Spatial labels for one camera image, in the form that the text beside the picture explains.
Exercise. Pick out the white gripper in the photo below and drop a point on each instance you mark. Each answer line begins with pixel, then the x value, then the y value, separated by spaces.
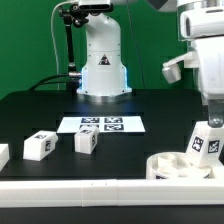
pixel 206 56

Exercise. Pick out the white round stool seat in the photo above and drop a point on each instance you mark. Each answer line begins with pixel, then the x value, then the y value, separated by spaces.
pixel 172 165

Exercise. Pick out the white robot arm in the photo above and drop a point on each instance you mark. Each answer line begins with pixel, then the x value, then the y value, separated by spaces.
pixel 200 22

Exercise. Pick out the white sheet with tags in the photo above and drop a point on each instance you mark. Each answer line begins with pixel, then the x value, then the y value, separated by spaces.
pixel 129 124

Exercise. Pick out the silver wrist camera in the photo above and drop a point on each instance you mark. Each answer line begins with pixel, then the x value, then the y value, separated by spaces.
pixel 171 72

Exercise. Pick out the white U-shaped fence wall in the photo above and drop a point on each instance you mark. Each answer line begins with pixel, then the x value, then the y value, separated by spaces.
pixel 113 192

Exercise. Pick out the camera on stand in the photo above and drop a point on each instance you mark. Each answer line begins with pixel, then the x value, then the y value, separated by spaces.
pixel 95 6

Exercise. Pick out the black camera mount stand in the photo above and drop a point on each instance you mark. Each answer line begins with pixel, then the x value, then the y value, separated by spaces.
pixel 72 17

